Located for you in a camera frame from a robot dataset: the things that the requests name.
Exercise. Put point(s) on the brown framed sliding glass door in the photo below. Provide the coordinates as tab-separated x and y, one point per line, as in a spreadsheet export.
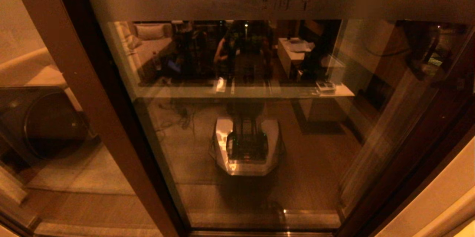
185	1

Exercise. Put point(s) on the brown framed fixed glass panel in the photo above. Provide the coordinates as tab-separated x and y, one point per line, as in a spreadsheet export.
74	81

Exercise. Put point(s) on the dark wooden door jamb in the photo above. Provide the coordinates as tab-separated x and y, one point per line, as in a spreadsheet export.
415	179

